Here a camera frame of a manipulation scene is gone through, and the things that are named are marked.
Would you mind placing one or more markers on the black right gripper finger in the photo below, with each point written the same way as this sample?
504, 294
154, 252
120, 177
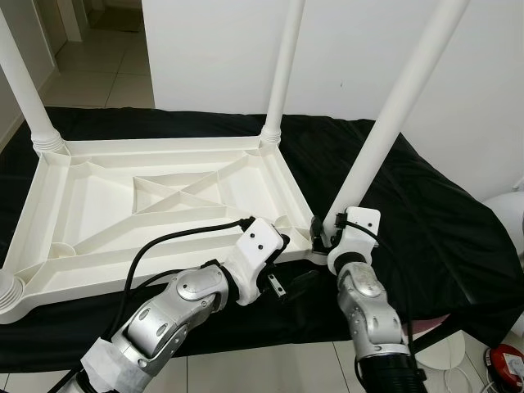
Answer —
316, 227

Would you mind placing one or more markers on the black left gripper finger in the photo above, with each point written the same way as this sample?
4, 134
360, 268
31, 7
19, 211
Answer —
285, 240
303, 280

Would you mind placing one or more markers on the white plastic table top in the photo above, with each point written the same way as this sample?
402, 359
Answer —
90, 196

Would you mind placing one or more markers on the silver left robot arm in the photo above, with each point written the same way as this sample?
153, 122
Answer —
164, 319

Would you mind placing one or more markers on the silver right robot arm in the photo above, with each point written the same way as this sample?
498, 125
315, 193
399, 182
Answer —
364, 311

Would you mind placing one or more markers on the black table cloth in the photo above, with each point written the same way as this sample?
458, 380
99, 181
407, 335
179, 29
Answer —
442, 246

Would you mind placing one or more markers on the pink stool seat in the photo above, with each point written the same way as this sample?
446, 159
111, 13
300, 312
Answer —
430, 323

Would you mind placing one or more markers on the white round stand base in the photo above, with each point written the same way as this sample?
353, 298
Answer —
458, 348

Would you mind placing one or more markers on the red round floor object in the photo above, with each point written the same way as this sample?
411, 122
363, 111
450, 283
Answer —
506, 364

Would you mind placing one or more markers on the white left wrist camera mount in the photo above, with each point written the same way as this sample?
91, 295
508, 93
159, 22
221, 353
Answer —
258, 241

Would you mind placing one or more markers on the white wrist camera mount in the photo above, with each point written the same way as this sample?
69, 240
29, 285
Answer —
258, 241
360, 221

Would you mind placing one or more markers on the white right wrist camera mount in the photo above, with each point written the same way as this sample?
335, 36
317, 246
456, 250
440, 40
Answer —
360, 221

